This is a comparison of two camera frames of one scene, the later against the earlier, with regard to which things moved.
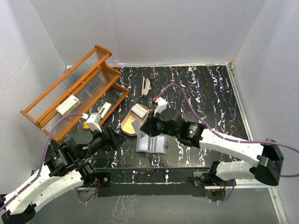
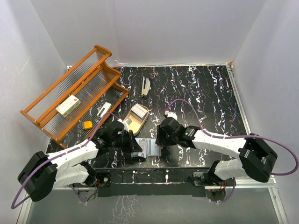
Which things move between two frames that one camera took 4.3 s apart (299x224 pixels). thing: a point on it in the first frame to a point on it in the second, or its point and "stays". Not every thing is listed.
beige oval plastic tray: x=127 y=127 stays
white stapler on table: x=145 y=91 stays
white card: x=136 y=127 to x=142 y=143
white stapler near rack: x=105 y=108 stays
